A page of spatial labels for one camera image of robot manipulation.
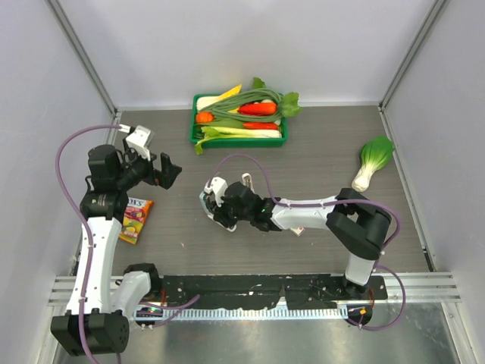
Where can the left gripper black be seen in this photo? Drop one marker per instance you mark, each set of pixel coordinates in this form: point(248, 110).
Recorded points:
point(168, 171)

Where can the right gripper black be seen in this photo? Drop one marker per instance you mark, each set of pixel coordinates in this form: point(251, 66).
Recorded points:
point(221, 215)

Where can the white stapler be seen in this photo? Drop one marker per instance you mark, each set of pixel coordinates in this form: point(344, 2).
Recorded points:
point(247, 181)

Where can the small staple box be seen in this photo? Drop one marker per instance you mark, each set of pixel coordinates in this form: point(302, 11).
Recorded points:
point(298, 231)

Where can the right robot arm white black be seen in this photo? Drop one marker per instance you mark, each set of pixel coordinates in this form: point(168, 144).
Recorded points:
point(357, 223)

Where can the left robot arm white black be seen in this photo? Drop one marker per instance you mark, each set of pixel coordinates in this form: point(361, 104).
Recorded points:
point(97, 318)

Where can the colourful candy bag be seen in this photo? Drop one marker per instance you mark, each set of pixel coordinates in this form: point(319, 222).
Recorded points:
point(135, 216)

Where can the fake leek white green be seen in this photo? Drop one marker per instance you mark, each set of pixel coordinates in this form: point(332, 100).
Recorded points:
point(214, 133)

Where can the fake orange carrot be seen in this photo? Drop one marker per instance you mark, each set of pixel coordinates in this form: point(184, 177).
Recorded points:
point(204, 117)

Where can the green plastic tray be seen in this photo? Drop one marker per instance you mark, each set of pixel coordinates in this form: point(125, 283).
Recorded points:
point(195, 134)

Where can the fake green long beans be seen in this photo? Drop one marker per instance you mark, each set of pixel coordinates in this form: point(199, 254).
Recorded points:
point(222, 108)

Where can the fake small red chili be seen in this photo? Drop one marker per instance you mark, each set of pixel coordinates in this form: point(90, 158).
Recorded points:
point(260, 126)

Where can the fake red pepper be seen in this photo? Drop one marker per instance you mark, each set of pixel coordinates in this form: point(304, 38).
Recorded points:
point(258, 109)

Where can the fake yellow corn leaf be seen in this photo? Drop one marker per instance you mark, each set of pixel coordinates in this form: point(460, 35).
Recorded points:
point(231, 92)

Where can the fake green lettuce leaf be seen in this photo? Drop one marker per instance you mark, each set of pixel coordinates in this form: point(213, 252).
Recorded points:
point(287, 105)

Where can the fake bok choy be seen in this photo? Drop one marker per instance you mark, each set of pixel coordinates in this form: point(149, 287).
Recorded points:
point(374, 156)

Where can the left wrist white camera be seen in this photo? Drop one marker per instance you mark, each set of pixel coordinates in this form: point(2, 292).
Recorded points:
point(140, 140)

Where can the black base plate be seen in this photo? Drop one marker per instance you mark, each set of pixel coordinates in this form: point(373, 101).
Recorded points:
point(258, 292)

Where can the slotted cable duct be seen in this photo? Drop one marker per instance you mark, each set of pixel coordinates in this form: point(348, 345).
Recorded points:
point(277, 313)

